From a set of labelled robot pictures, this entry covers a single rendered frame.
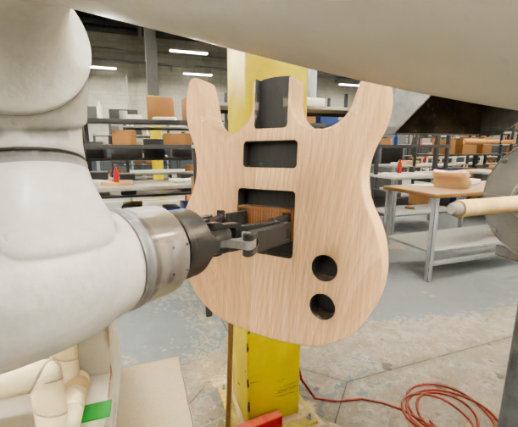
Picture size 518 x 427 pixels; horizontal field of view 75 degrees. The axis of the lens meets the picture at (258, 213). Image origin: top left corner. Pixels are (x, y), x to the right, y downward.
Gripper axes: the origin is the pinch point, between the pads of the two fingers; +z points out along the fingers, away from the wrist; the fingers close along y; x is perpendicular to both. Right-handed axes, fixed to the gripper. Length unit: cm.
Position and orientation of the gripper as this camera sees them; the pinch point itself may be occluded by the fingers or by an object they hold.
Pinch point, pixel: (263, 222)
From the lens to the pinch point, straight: 51.3
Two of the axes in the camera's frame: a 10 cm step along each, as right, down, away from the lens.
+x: 0.2, -9.9, -1.4
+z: 5.1, -1.1, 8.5
